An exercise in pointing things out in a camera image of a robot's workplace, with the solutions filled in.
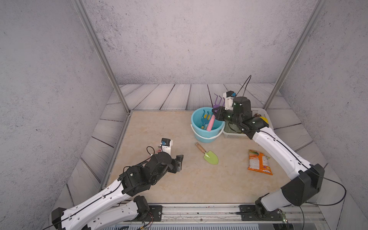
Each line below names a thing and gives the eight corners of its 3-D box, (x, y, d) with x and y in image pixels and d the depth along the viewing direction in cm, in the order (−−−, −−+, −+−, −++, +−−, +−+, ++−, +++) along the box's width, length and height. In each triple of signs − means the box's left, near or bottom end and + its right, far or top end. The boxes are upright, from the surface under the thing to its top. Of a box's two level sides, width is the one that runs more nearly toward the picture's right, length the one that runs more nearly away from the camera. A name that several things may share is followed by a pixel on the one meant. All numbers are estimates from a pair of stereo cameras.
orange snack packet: (248, 170, 89) (250, 167, 87) (248, 152, 97) (249, 149, 95) (269, 175, 87) (272, 172, 84) (267, 156, 95) (270, 153, 92)
